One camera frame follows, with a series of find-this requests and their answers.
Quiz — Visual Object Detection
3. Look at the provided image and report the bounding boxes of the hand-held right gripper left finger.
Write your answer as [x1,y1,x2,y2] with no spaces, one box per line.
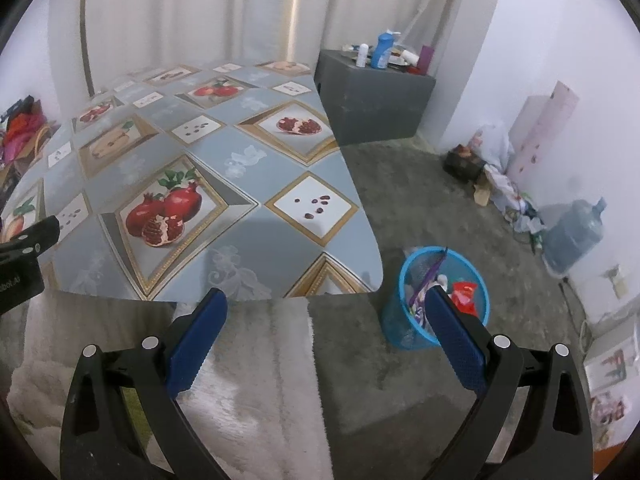
[59,287,236,480]

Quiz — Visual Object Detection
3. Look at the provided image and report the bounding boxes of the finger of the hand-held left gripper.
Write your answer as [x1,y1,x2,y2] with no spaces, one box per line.
[0,215,61,263]

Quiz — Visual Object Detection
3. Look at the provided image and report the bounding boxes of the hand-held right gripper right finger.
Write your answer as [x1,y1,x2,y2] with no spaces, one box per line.
[424,284,593,480]

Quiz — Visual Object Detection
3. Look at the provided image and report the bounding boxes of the purple and yellow snack bag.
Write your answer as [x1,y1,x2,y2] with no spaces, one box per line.
[406,250,448,338]

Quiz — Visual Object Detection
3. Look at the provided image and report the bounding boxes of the red snack bag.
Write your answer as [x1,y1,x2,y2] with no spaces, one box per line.
[450,281,478,317]

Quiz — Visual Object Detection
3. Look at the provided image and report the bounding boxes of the blue mesh wastebasket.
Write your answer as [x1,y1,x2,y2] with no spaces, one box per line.
[381,246,490,351]

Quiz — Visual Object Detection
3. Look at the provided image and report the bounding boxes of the cardboard box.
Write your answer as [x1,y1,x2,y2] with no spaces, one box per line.
[0,160,22,197]

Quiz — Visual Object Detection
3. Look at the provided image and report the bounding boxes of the white fluffy blanket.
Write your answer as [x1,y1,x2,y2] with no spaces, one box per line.
[7,300,333,480]

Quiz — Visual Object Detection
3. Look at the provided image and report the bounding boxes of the orange and pink clothes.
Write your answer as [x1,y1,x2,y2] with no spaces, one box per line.
[0,102,48,166]

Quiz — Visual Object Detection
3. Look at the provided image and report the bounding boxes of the white printed box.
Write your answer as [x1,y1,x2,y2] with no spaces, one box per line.
[584,320,640,426]

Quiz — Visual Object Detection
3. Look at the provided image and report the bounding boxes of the large water jug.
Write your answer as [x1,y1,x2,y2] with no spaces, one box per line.
[542,197,608,273]

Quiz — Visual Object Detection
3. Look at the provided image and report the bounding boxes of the crumpled paper pile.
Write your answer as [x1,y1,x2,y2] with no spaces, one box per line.
[472,162,546,233]

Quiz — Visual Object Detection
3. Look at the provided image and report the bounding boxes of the fruit print tablecloth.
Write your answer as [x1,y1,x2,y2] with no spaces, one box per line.
[0,61,383,303]

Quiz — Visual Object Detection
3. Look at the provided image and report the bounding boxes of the white plastic bag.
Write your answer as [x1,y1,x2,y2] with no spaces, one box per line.
[470,122,513,166]

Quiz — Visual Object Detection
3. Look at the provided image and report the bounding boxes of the pink patterned board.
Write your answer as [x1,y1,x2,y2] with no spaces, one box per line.
[507,80,581,196]

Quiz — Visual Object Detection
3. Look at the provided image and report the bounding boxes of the grey storage box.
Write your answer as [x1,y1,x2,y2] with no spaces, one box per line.
[314,49,437,147]

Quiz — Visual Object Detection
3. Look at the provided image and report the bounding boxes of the white curtain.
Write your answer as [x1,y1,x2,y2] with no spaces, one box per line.
[47,0,506,106]

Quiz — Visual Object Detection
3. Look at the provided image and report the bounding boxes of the blue lotion bottle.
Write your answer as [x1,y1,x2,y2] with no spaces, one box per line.
[371,31,401,70]

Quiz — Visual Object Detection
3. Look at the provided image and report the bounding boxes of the white wall socket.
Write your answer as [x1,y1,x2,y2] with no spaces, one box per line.
[602,265,631,299]

